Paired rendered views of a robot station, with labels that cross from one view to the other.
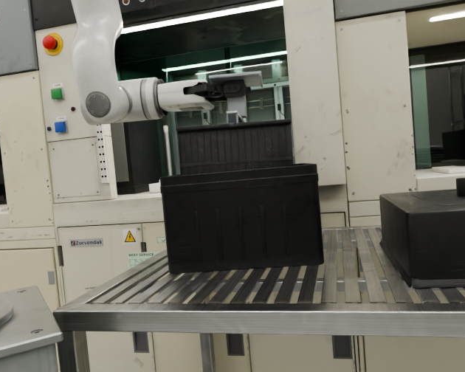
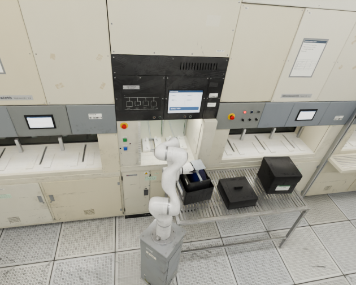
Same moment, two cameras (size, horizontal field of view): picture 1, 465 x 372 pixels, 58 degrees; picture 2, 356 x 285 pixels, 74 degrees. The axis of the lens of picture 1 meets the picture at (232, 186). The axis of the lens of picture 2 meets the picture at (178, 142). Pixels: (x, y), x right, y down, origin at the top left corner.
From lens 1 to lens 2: 1.85 m
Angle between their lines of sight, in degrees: 44
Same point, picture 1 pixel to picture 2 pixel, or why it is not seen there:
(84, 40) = not seen: hidden behind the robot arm
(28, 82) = (113, 135)
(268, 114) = not seen: hidden behind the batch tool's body
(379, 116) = (217, 149)
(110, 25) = not seen: hidden behind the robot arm
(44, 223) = (116, 171)
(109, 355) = (135, 197)
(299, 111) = (201, 151)
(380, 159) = (215, 156)
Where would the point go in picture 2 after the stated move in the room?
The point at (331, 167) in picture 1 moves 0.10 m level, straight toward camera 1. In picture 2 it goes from (205, 161) to (208, 168)
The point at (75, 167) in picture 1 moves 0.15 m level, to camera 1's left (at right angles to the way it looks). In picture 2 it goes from (129, 158) to (113, 161)
